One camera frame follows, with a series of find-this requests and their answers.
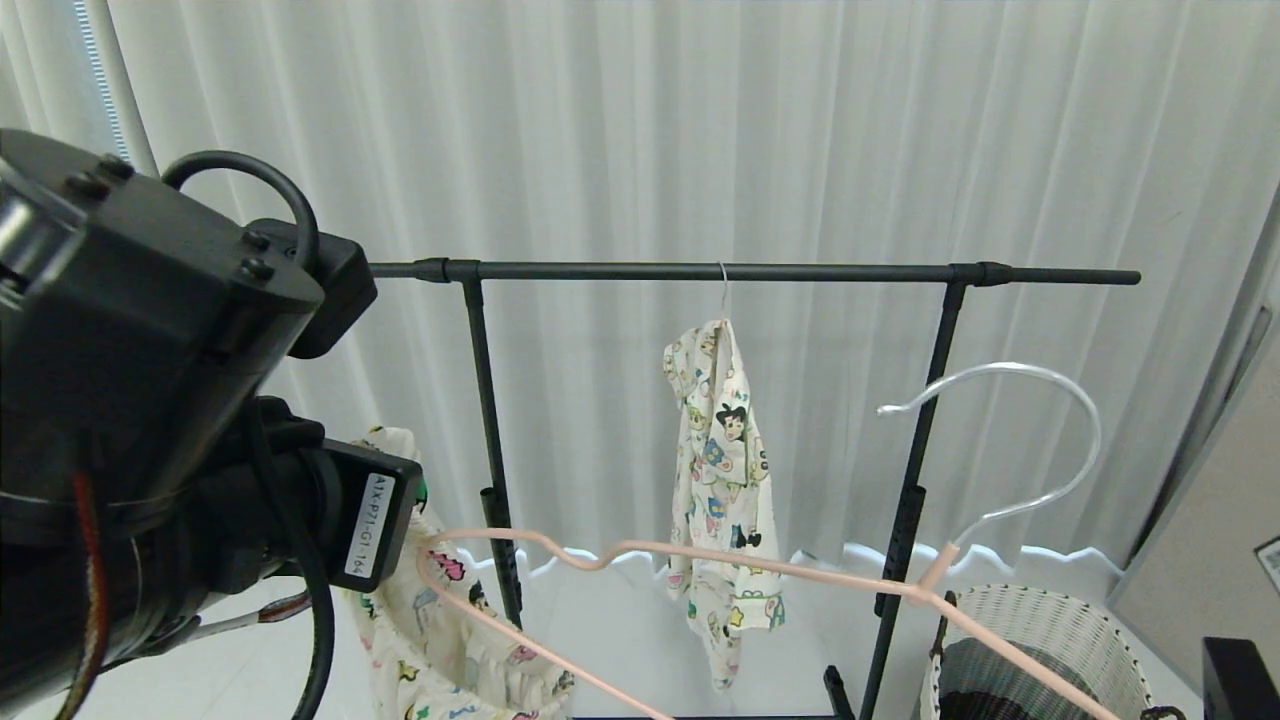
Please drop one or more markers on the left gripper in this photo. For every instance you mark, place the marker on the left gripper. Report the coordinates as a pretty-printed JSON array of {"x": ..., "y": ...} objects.
[{"x": 340, "y": 500}]

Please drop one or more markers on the cream printed garment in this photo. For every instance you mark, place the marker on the cream printed garment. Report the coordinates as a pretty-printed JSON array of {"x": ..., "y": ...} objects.
[
  {"x": 720, "y": 470},
  {"x": 430, "y": 640}
]

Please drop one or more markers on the pink clothes hanger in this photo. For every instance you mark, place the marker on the pink clothes hanger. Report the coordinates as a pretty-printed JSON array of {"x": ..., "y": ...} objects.
[
  {"x": 935, "y": 570},
  {"x": 723, "y": 295}
]

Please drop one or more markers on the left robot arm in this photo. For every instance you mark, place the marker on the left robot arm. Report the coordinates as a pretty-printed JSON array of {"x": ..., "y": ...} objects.
[{"x": 130, "y": 330}]

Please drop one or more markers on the black clothes rack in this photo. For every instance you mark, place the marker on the black clothes rack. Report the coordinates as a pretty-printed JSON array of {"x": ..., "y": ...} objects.
[{"x": 800, "y": 271}]

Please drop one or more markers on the white laundry basket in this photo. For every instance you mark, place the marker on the white laundry basket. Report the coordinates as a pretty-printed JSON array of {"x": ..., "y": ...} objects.
[{"x": 1050, "y": 630}]

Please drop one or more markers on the white curtain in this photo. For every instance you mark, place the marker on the white curtain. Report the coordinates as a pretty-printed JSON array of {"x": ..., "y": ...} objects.
[{"x": 700, "y": 120}]

